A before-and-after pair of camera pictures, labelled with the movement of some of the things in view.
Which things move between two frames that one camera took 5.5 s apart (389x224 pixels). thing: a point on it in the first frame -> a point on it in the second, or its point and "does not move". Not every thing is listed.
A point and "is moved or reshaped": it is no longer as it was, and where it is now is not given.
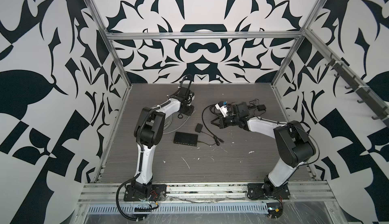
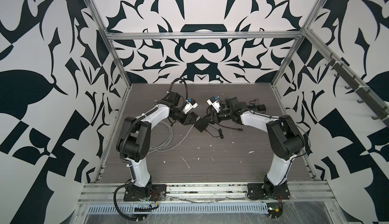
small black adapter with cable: (198, 128) -> (220, 131)
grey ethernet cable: (167, 122) -> (163, 149)
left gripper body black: (188, 110) -> (180, 116)
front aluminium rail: (206, 192) does not move
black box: (186, 139) is moved or reshaped
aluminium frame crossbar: (203, 34) does not move
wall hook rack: (370, 101) does not move
